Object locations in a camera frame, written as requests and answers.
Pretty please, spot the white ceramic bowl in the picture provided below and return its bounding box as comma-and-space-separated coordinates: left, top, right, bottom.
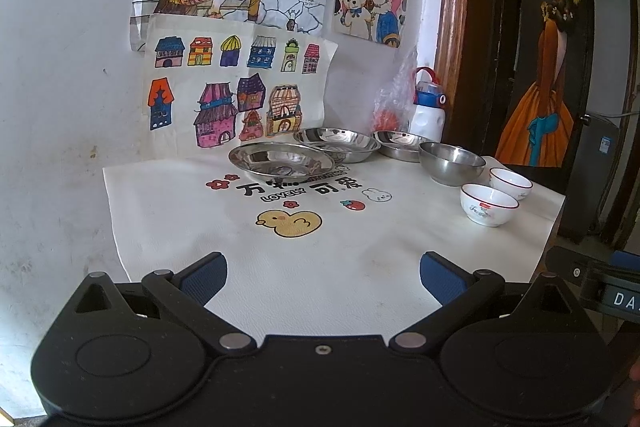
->
460, 183, 520, 228
489, 167, 533, 200

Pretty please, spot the steel bowl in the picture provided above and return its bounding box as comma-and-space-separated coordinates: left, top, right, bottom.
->
419, 142, 486, 186

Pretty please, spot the steel plate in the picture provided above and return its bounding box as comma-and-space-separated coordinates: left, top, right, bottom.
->
372, 130, 431, 162
293, 127, 381, 165
228, 142, 335, 182

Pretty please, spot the grey appliance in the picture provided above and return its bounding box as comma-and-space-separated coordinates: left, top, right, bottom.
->
560, 113, 620, 243

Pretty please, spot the white blue water bottle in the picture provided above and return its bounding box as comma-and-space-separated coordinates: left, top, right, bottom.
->
409, 66, 447, 142

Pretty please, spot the red ball in bag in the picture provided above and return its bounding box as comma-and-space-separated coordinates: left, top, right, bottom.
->
373, 109, 400, 131

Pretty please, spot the clear plastic bag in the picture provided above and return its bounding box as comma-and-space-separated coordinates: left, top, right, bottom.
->
370, 46, 418, 131

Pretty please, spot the houses drawing paper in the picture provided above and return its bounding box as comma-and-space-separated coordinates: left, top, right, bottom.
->
140, 15, 337, 159

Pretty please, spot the orange dress girl painting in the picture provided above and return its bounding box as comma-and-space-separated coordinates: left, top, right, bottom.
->
495, 0, 594, 169

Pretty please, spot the wooden door frame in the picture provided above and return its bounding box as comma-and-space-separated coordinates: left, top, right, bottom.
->
435, 0, 501, 153

